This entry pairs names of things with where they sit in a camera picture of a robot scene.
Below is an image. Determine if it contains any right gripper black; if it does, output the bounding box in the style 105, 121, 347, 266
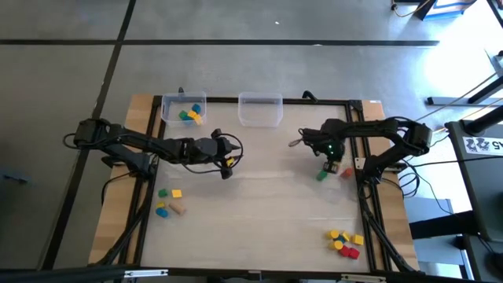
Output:
300, 121, 346, 175

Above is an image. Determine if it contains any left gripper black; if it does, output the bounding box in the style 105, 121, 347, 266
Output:
183, 135, 242, 181

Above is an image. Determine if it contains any grey desk base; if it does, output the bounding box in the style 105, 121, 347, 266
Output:
404, 196, 475, 278

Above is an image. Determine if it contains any grey metal stand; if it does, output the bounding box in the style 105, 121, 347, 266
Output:
427, 74, 503, 107

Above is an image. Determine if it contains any white label sticker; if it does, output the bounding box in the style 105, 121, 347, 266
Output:
462, 135, 503, 155

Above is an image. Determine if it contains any black desk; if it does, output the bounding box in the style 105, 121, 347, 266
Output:
446, 117, 503, 243

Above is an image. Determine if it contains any black pole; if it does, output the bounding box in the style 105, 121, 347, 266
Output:
463, 104, 503, 137

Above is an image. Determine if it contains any blue and white box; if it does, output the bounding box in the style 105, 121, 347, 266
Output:
416, 0, 479, 21

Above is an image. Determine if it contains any black bar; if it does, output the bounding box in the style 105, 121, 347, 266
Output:
0, 265, 130, 283

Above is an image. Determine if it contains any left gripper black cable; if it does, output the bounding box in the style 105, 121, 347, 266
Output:
182, 132, 244, 175

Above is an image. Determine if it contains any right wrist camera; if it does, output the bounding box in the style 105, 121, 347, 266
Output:
300, 127, 316, 145

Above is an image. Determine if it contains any black table frame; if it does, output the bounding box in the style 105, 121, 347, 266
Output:
88, 95, 420, 276

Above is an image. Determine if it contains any silver bracket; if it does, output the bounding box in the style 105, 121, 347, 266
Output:
340, 274, 388, 283
123, 268, 169, 278

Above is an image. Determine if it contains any left arm base cable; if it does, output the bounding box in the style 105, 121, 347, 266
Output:
100, 169, 138, 208

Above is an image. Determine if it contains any yellow hanging rope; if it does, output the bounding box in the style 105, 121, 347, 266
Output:
414, 72, 500, 123
434, 97, 503, 137

